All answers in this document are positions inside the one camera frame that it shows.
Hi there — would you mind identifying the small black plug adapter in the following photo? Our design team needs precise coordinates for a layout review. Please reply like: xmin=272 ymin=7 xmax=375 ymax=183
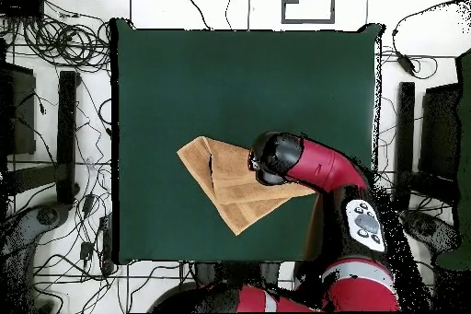
xmin=79 ymin=241 xmax=95 ymax=261

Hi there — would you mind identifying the coiled black cable bundle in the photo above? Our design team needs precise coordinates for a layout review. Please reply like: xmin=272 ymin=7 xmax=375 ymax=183
xmin=21 ymin=15 xmax=111 ymax=74

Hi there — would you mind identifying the black camera stand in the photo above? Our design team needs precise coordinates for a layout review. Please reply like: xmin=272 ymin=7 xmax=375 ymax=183
xmin=391 ymin=81 xmax=461 ymax=214
xmin=6 ymin=70 xmax=80 ymax=206

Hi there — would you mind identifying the black electronics box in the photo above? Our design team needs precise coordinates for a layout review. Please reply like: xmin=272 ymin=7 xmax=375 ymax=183
xmin=0 ymin=0 xmax=45 ymax=18

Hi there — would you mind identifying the black power adapter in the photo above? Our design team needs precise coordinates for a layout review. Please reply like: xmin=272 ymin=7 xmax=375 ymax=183
xmin=396 ymin=52 xmax=417 ymax=75

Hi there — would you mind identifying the orange terry towel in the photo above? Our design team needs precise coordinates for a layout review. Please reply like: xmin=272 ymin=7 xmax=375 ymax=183
xmin=176 ymin=135 xmax=317 ymax=237

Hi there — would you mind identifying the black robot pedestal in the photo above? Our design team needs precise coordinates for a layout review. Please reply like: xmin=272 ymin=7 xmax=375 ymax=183
xmin=194 ymin=262 xmax=281 ymax=289

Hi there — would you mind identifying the black flat panel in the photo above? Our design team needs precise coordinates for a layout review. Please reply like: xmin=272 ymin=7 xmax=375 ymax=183
xmin=419 ymin=83 xmax=461 ymax=182

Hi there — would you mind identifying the black power strip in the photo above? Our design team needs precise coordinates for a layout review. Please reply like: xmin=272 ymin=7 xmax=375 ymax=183
xmin=98 ymin=214 xmax=116 ymax=274

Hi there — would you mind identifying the dark green table cloth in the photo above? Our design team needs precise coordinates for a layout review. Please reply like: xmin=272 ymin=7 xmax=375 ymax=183
xmin=109 ymin=17 xmax=385 ymax=265

